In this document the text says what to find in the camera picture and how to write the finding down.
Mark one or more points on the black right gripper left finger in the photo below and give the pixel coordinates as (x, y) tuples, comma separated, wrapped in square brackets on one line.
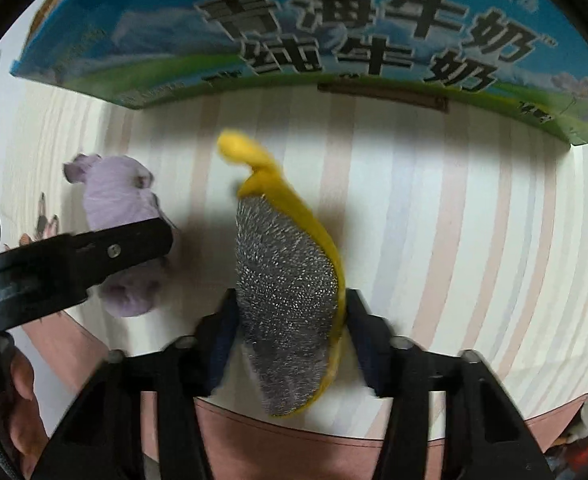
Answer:
[(101, 435)]

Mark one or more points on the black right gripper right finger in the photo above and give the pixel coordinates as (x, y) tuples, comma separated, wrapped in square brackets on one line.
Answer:
[(485, 435)]

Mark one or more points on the purple cloth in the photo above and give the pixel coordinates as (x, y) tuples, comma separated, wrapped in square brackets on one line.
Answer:
[(118, 191)]

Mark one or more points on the yellow silver scouring sponge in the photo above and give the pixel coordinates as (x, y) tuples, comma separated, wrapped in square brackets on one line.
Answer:
[(290, 284)]

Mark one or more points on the person left hand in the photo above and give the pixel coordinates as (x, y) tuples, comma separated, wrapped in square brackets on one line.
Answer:
[(21, 426)]

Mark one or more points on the striped table cloth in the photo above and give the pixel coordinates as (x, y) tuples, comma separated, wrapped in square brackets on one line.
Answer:
[(464, 229)]

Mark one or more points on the brown cardboard box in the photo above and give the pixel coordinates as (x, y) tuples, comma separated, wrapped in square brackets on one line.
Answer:
[(521, 58)]

